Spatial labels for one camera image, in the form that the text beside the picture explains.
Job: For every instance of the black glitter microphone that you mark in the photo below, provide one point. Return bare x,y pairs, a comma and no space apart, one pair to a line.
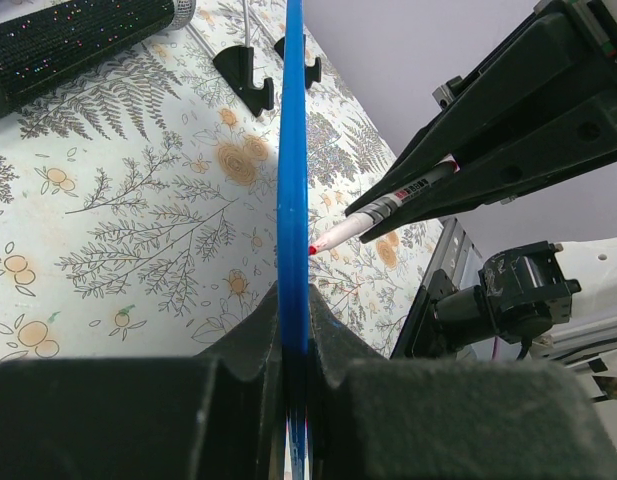
42,50

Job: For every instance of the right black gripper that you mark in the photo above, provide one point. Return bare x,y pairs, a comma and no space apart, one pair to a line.
546,67

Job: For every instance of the floral table mat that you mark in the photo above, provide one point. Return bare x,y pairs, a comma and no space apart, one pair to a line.
137,203

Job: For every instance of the black whiteboard stand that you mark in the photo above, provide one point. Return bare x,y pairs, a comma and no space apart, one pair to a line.
236,65

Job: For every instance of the blue framed whiteboard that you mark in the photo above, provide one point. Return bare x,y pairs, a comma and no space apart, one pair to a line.
292,237

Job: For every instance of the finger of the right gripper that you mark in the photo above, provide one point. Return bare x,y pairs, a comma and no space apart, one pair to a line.
576,143

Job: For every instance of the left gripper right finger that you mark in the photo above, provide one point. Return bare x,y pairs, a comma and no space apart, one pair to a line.
375,418

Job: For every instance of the red whiteboard marker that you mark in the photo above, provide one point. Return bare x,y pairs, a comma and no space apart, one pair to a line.
375,212

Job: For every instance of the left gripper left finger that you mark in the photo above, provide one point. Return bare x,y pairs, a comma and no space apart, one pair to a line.
215,415

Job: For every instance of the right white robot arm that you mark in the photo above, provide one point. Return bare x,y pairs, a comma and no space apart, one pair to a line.
521,293

